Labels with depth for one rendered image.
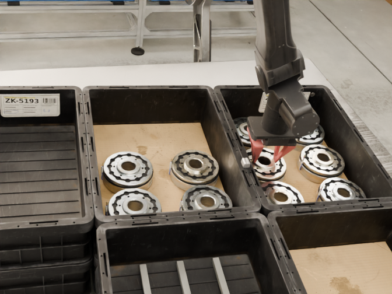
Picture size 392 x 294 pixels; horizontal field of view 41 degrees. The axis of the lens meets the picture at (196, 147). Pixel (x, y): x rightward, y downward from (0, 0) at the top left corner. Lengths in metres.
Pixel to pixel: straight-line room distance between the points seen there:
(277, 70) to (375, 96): 2.33
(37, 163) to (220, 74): 0.79
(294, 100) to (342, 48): 2.72
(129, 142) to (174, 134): 0.11
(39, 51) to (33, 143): 1.95
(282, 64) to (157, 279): 0.44
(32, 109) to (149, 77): 0.55
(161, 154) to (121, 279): 0.34
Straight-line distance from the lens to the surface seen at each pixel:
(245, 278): 0.98
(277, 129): 1.07
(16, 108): 1.21
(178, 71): 1.71
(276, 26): 0.88
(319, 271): 1.04
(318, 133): 1.31
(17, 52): 3.11
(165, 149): 1.19
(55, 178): 1.11
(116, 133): 1.22
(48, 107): 1.20
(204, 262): 0.99
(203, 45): 1.92
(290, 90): 1.00
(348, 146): 1.24
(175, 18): 3.58
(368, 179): 1.18
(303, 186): 1.19
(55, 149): 1.18
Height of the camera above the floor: 1.60
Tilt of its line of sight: 40 degrees down
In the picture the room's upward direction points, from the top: 11 degrees clockwise
